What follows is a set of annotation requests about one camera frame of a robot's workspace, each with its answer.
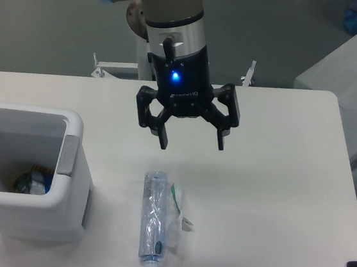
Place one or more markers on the green snack wrapper in bin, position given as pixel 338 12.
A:
pixel 37 181

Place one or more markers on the crumpled clear plastic wrapper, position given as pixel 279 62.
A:
pixel 176 220

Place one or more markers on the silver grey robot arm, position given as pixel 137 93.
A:
pixel 225 110

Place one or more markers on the white plastic trash can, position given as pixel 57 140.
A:
pixel 50 137

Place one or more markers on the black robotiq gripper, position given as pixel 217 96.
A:
pixel 184 82

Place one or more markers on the crushed clear plastic bottle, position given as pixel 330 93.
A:
pixel 154 218

